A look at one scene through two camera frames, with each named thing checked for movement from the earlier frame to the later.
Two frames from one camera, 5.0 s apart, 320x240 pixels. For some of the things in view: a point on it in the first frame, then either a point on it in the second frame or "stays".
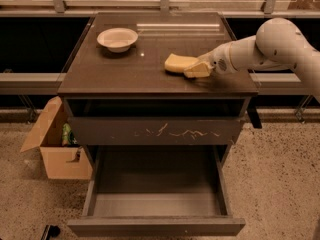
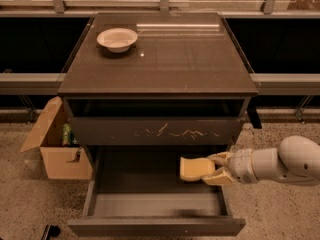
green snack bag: [68, 138] stays
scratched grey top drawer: [155, 131] stays
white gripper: [217, 60] -> [240, 166]
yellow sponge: [179, 63] -> [193, 169]
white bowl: [117, 39] stays
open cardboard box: [60, 161] stays
